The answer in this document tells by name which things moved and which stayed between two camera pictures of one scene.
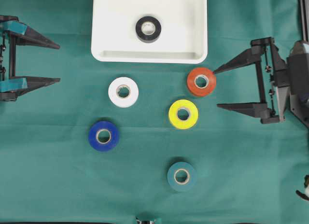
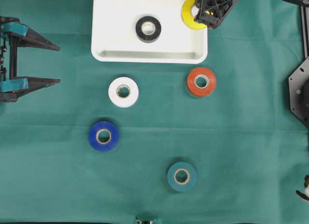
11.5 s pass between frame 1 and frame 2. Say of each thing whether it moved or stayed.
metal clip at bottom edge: stayed
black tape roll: stayed
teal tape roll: stayed
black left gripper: stayed
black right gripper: moved
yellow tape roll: moved
